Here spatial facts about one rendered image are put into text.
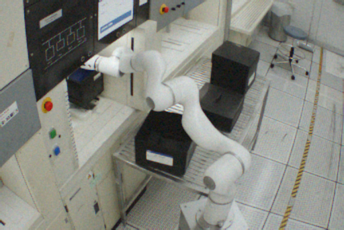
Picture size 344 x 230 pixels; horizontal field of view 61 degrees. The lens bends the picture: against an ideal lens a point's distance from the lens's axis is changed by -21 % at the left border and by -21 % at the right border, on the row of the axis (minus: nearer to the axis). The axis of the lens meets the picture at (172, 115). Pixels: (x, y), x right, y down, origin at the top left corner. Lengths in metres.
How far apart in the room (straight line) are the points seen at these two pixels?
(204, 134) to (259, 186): 1.59
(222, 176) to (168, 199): 1.43
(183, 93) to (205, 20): 1.89
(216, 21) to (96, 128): 1.72
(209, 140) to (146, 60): 0.41
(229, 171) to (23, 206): 1.00
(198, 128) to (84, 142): 0.72
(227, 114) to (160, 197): 0.94
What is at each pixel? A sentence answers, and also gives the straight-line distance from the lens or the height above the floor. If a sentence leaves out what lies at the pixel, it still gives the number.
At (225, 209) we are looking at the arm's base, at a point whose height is 0.90.
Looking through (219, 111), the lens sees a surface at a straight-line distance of 2.14.
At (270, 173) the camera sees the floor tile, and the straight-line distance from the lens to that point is 3.06.
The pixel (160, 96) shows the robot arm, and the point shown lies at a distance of 1.40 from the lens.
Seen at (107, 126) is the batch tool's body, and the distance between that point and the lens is 1.99.
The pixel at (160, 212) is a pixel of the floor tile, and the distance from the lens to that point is 2.64.
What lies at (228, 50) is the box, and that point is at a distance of 2.51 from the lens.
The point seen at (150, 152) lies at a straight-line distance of 1.82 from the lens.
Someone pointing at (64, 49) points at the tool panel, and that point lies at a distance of 1.36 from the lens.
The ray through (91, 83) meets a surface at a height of 1.08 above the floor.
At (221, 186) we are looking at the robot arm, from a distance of 1.35.
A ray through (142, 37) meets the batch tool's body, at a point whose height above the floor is 1.34.
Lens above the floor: 2.14
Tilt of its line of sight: 38 degrees down
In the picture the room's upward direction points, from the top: 4 degrees clockwise
